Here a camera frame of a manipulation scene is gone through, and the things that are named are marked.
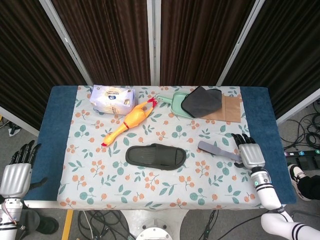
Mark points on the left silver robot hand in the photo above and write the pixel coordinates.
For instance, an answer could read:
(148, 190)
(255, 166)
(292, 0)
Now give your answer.
(15, 178)

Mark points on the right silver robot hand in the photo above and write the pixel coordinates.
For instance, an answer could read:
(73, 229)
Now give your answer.
(251, 155)

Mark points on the grey brush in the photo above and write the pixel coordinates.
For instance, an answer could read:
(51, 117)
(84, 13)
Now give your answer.
(215, 150)

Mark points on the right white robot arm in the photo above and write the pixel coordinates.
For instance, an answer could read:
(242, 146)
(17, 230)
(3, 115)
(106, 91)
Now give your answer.
(268, 197)

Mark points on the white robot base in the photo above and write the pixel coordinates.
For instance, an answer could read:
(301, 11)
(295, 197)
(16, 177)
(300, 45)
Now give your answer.
(155, 222)

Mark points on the brown paper bag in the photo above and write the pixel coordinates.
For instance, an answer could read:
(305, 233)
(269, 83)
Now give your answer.
(230, 110)

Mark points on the white sneaker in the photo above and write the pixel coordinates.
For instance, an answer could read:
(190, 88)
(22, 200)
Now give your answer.
(296, 176)

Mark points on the black trouser leg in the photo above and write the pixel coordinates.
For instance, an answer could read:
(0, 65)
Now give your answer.
(311, 186)

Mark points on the yellow floor tape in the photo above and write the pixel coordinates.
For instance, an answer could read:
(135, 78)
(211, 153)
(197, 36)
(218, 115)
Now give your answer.
(67, 222)

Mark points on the blue table cover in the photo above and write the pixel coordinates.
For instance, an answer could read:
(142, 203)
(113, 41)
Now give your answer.
(57, 125)

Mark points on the dark grey folded cloth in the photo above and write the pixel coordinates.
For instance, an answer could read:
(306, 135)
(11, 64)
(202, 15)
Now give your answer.
(202, 102)

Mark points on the mint green dustpan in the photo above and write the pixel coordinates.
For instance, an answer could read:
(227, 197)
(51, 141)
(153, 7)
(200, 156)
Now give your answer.
(177, 105)

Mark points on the black rubber slipper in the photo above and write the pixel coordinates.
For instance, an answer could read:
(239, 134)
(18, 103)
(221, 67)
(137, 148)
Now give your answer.
(155, 157)

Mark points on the floral printed tablecloth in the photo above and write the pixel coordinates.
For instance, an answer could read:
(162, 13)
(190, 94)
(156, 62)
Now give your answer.
(150, 192)

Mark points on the yellow rubber chicken toy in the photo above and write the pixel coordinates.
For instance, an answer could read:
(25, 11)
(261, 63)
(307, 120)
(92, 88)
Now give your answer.
(135, 117)

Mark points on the pale purple paper package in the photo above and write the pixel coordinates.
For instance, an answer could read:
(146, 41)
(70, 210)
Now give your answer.
(112, 100)

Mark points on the brown screen panel white frame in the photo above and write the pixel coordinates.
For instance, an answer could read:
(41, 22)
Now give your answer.
(107, 37)
(287, 62)
(200, 37)
(25, 62)

